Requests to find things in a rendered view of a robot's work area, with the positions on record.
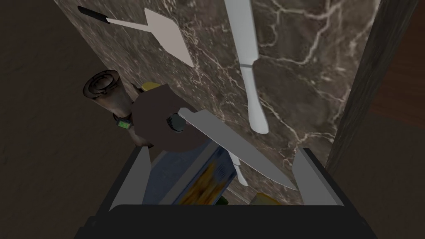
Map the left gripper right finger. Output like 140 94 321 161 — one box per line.
291 147 347 206

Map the blue box yellow print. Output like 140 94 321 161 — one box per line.
142 139 237 206

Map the white table knife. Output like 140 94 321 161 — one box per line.
224 0 270 135

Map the brown bottle green label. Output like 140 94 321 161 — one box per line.
82 69 154 149

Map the small white utensil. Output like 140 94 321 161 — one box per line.
228 151 249 188

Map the yellow round object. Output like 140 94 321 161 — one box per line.
142 82 163 93
249 193 283 206

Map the white spatula black handle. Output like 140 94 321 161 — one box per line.
77 5 195 68

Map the grey blade knife brown handle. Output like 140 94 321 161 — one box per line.
132 84 298 192

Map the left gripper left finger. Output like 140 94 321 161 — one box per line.
98 146 152 213

